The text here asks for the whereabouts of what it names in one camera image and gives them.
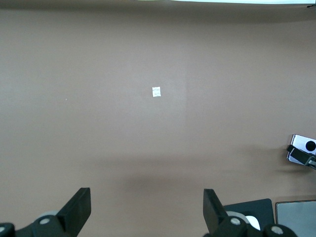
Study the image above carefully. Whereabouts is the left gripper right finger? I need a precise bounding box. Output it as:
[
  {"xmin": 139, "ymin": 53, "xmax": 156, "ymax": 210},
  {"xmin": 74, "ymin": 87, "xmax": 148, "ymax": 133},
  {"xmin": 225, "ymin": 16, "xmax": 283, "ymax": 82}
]
[{"xmin": 202, "ymin": 189, "xmax": 297, "ymax": 237}]

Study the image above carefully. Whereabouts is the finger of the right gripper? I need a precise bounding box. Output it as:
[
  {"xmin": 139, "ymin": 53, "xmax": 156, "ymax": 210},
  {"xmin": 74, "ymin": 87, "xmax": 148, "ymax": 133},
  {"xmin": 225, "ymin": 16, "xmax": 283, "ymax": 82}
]
[{"xmin": 286, "ymin": 145, "xmax": 316, "ymax": 170}]

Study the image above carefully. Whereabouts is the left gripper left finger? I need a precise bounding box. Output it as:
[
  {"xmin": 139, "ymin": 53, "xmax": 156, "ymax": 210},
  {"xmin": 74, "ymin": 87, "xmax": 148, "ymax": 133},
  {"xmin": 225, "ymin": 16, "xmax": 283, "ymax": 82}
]
[{"xmin": 0, "ymin": 187, "xmax": 91, "ymax": 237}]

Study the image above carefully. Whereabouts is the lavender flip phone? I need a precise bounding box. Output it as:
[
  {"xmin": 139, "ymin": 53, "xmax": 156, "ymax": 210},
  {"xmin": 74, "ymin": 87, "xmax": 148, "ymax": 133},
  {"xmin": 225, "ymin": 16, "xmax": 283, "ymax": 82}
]
[{"xmin": 286, "ymin": 134, "xmax": 316, "ymax": 165}]

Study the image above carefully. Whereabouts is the white computer mouse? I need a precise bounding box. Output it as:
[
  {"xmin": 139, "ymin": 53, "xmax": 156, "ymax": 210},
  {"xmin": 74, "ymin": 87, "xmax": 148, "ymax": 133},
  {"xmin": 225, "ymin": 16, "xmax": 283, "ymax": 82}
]
[{"xmin": 244, "ymin": 215, "xmax": 261, "ymax": 232}]

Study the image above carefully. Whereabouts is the black mouse pad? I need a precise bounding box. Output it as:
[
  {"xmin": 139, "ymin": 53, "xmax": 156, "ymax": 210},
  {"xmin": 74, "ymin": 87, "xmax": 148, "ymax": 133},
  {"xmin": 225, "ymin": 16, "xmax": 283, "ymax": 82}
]
[{"xmin": 223, "ymin": 198, "xmax": 274, "ymax": 237}]

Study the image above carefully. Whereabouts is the silver closed laptop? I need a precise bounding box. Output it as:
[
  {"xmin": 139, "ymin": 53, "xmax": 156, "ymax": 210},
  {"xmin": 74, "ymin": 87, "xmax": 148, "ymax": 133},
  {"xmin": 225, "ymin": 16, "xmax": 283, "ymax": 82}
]
[{"xmin": 275, "ymin": 201, "xmax": 316, "ymax": 237}]

